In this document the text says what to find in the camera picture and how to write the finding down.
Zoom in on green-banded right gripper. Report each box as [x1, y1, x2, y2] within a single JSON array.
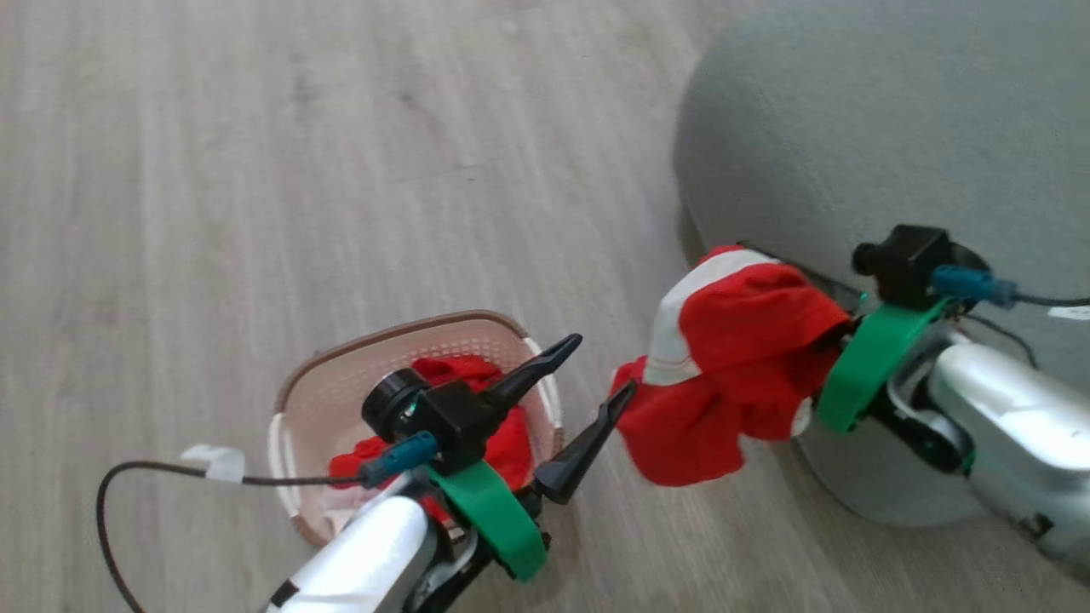
[[815, 297, 956, 434]]

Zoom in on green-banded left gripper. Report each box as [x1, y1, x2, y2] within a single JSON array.
[[423, 333, 639, 586]]

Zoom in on red and white garment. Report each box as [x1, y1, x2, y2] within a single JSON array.
[[608, 244, 853, 489]]

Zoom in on red clothing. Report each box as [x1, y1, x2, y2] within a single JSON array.
[[328, 355, 536, 522]]

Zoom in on pink perforated laundry basket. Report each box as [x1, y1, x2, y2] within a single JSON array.
[[267, 310, 565, 547]]

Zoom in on grey round upholstered seat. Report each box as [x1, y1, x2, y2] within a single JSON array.
[[672, 0, 1090, 529]]

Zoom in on black cable with blue plug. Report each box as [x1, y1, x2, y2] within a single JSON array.
[[95, 430, 441, 613], [932, 263, 1090, 310]]

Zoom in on thin black cable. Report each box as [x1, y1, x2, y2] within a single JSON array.
[[964, 312, 1041, 370]]

